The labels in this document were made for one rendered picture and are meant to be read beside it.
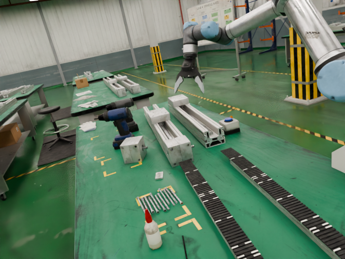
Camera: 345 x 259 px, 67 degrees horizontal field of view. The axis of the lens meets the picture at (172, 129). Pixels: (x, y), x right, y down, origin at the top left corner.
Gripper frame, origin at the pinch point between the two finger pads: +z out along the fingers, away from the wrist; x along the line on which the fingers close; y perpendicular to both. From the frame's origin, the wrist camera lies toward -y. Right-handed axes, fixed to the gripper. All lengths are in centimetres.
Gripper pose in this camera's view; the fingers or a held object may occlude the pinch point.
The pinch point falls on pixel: (188, 94)
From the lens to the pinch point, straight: 134.1
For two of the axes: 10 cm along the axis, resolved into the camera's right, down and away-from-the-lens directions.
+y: 2.7, -1.2, 9.6
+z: -0.1, 9.9, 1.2
